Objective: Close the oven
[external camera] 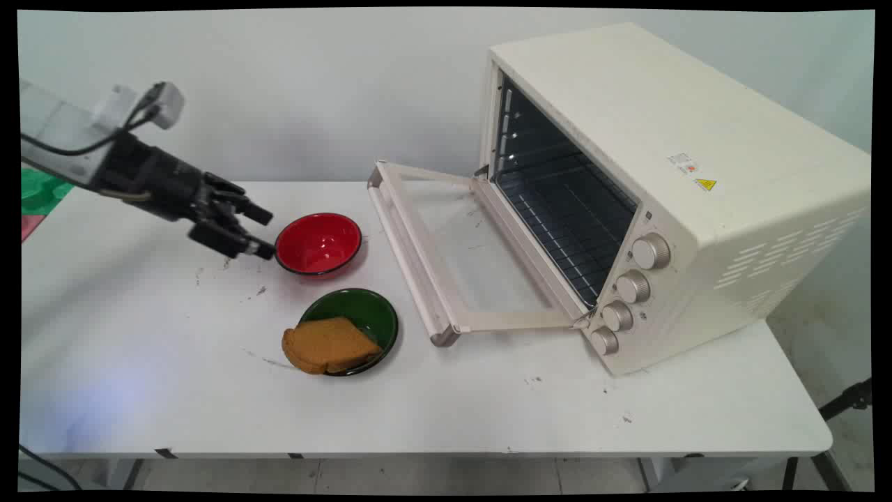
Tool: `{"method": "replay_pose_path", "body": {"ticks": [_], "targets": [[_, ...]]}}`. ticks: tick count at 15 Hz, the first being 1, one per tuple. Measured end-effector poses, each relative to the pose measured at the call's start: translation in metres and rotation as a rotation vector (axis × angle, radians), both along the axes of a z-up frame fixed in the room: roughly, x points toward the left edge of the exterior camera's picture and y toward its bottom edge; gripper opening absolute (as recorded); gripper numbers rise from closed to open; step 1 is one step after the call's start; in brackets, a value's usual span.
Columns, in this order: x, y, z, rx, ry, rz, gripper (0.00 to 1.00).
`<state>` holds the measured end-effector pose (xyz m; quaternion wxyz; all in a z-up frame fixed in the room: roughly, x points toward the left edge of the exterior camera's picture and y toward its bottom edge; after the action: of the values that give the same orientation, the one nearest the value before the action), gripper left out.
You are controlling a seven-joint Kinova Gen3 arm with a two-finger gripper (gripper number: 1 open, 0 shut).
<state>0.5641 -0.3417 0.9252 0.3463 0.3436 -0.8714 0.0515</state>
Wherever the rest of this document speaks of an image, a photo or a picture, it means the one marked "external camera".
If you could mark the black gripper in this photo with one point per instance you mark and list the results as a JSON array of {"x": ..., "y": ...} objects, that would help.
[{"x": 157, "y": 180}]

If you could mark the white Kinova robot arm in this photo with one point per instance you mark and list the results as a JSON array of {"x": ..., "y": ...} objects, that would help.
[{"x": 52, "y": 136}]

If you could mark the red bowl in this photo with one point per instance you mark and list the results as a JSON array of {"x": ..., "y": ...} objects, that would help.
[{"x": 318, "y": 243}]

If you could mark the brown toast slice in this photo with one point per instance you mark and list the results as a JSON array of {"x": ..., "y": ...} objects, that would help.
[{"x": 327, "y": 345}]

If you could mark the green plate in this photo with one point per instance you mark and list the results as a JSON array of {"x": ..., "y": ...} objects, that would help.
[{"x": 369, "y": 317}]

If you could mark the green and pink mat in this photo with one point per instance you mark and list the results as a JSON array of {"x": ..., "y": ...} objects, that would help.
[{"x": 38, "y": 199}]

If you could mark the glass oven door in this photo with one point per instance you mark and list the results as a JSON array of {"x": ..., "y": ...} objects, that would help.
[{"x": 446, "y": 258}]

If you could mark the metal oven rack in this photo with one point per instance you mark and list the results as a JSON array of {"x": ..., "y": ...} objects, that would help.
[{"x": 568, "y": 216}]

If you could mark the small silver oven knob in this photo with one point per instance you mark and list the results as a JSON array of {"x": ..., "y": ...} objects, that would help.
[{"x": 604, "y": 341}]

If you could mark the large silver oven knob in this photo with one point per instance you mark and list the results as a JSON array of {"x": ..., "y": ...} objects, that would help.
[{"x": 651, "y": 252}]

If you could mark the cream toaster oven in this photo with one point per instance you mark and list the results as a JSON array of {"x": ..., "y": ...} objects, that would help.
[{"x": 697, "y": 174}]

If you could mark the black tripod leg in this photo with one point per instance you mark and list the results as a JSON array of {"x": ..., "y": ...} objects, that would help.
[{"x": 843, "y": 401}]

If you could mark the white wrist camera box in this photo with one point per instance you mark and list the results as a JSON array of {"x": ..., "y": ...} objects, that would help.
[{"x": 150, "y": 103}]

